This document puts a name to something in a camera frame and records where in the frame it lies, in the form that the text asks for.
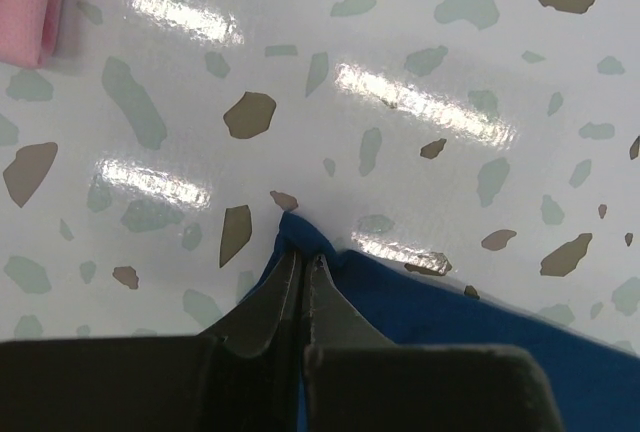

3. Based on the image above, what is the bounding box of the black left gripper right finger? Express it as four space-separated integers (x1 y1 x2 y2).
302 255 559 431

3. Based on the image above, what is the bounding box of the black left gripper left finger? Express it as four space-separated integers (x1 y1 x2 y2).
1 252 302 431

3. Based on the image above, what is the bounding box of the dark blue printed t-shirt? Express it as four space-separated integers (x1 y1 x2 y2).
258 212 639 431

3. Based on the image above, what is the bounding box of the folded pink t-shirt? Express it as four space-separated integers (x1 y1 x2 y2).
1 0 63 69

